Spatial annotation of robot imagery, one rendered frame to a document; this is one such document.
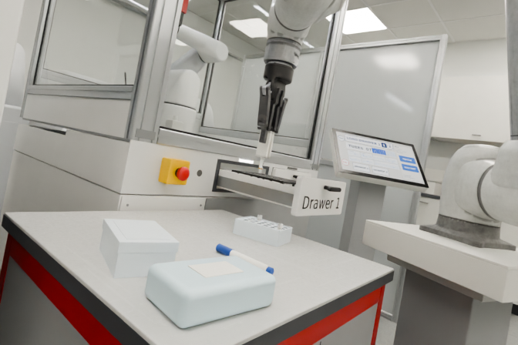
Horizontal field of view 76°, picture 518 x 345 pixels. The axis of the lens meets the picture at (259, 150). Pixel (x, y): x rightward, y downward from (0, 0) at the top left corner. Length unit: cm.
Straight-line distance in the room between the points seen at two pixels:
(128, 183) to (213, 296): 59
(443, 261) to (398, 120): 189
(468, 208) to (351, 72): 211
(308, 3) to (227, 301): 55
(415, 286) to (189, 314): 84
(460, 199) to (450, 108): 332
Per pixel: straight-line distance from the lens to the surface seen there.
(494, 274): 88
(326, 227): 290
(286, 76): 85
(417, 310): 115
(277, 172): 138
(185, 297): 40
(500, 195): 97
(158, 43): 99
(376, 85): 286
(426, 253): 95
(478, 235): 109
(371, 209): 197
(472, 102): 433
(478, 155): 109
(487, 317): 113
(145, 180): 98
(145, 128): 96
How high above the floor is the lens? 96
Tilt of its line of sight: 1 degrees up
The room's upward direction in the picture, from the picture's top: 10 degrees clockwise
